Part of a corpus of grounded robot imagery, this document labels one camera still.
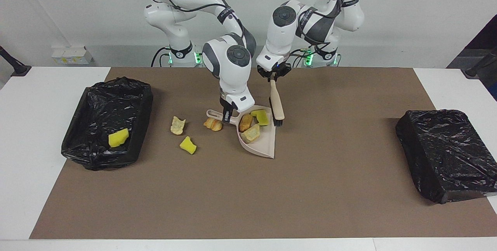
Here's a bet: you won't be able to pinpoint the black stand pole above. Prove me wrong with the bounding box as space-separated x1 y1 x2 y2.
461 47 497 79
0 46 31 77

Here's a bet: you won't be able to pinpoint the beige plastic dustpan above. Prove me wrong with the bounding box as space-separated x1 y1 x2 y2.
206 105 275 159

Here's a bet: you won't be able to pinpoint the white wall socket box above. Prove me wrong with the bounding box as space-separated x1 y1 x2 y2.
52 46 95 65

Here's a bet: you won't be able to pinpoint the black base cable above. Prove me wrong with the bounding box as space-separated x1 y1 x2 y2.
151 46 171 68
289 48 313 68

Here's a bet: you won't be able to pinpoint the black bag-lined bin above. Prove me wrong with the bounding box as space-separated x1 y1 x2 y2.
395 109 497 204
61 77 154 171

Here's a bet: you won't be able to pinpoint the heart-shaped yellow sponge piece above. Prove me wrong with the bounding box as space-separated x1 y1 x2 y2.
108 128 130 148

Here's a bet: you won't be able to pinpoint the black left base cable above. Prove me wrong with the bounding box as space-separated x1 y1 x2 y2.
289 48 313 68

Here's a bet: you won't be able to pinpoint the black right base cable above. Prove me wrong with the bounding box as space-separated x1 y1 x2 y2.
151 46 171 68

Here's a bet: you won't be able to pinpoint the beige hand brush black bristles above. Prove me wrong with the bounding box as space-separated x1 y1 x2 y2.
269 79 285 127

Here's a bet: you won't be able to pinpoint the notched yellow sponge piece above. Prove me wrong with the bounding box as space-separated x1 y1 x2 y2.
250 110 269 126

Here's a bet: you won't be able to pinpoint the brown paper table mat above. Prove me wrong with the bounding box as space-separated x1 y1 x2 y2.
29 67 497 240

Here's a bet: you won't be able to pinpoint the striped croissant piece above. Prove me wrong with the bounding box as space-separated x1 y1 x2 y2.
203 118 223 132

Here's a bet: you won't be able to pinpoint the yellow sponge wedge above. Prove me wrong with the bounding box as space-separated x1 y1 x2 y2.
179 136 197 155

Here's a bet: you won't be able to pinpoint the brown oval bread roll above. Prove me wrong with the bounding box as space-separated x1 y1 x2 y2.
239 114 254 132

